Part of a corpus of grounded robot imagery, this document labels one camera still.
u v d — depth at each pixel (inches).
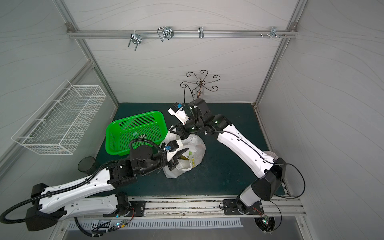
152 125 42.3
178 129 25.5
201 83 35.6
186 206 29.6
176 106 23.0
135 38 30.6
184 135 23.0
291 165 16.1
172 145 19.0
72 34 30.1
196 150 25.9
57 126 26.6
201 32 30.8
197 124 21.5
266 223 28.2
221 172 33.7
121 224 27.1
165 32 30.2
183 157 24.3
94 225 27.7
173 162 20.9
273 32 30.0
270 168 16.3
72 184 17.2
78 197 17.2
